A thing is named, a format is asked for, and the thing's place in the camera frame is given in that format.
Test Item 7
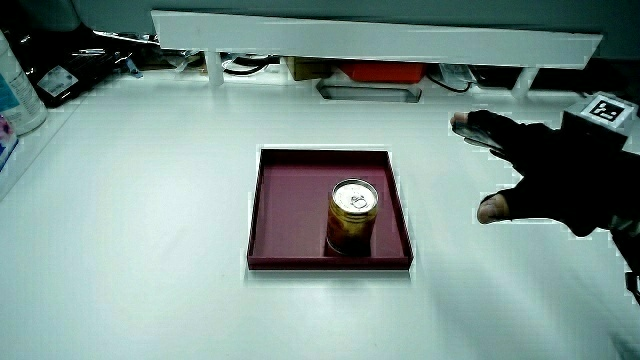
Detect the person's right hand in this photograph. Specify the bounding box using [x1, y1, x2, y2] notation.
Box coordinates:
[449, 92, 640, 239]

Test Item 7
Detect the gold red bull can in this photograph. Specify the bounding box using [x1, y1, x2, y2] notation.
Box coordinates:
[325, 178, 380, 257]

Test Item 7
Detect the dark red square plate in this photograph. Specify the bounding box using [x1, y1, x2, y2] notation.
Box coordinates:
[246, 148, 415, 272]

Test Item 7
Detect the orange box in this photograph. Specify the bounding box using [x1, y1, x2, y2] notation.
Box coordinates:
[339, 60, 427, 85]

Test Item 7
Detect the grey flat tray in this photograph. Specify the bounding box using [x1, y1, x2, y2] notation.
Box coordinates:
[315, 77, 424, 104]

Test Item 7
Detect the white desk shelf riser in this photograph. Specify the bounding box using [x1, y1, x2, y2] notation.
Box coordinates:
[151, 9, 604, 101]

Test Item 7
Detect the brown cardboard box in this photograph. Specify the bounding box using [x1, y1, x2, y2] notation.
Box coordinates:
[285, 56, 342, 82]

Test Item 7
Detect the black bag with white label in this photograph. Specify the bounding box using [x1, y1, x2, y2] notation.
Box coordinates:
[9, 24, 132, 109]

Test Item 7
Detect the white plastic bottle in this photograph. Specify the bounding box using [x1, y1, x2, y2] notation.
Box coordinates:
[0, 29, 49, 136]

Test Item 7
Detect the colourful printed packet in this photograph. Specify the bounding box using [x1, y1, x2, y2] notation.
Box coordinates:
[0, 114, 20, 174]

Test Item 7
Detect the black cable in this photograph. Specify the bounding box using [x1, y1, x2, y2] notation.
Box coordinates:
[222, 54, 281, 77]
[424, 72, 474, 94]

